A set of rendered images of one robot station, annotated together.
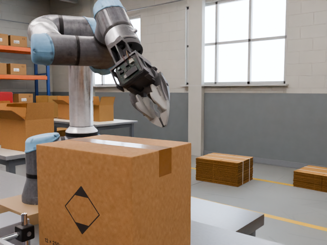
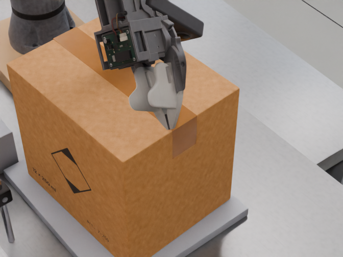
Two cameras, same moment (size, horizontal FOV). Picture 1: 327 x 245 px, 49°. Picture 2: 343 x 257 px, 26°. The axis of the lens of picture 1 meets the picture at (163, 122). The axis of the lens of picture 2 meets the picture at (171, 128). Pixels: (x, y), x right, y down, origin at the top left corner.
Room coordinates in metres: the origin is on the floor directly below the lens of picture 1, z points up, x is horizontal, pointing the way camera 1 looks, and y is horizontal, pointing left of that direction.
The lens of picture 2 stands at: (0.02, -0.17, 1.89)
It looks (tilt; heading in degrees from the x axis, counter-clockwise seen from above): 44 degrees down; 14
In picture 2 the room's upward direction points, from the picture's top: straight up
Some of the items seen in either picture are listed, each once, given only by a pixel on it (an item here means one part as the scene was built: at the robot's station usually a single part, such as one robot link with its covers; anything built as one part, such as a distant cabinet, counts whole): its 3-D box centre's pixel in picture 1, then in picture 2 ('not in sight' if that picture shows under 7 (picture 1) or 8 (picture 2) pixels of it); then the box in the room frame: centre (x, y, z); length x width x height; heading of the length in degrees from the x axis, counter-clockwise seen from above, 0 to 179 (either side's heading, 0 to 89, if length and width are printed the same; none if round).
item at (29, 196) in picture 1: (44, 184); (40, 18); (1.26, 0.43, 0.91); 0.15 x 0.15 x 0.10
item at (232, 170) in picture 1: (224, 168); not in sight; (4.95, -0.86, 0.16); 0.64 x 0.53 x 0.31; 54
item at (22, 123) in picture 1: (27, 124); not in sight; (2.93, 1.12, 0.97); 0.51 x 0.42 x 0.37; 145
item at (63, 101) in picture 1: (69, 107); not in sight; (5.83, 1.53, 0.97); 0.43 x 0.39 x 0.37; 137
